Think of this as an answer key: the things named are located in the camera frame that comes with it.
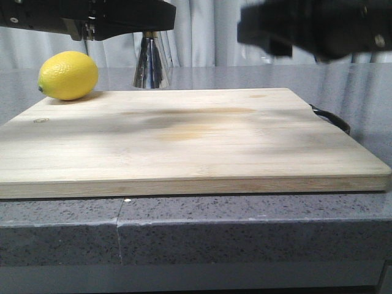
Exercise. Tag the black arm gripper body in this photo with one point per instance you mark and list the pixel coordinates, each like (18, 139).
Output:
(73, 18)
(329, 30)

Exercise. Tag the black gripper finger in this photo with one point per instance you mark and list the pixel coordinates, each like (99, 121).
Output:
(115, 18)

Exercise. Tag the steel double jigger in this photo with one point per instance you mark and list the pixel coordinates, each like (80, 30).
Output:
(152, 70)

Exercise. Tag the yellow lemon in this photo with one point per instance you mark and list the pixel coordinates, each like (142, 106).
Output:
(68, 75)

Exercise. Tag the grey curtain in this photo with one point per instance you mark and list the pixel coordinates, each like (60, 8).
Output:
(204, 35)

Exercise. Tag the wooden cutting board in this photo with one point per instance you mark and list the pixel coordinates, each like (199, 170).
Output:
(131, 143)

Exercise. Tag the black cutting board handle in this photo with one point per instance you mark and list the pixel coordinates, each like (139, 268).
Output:
(332, 118)

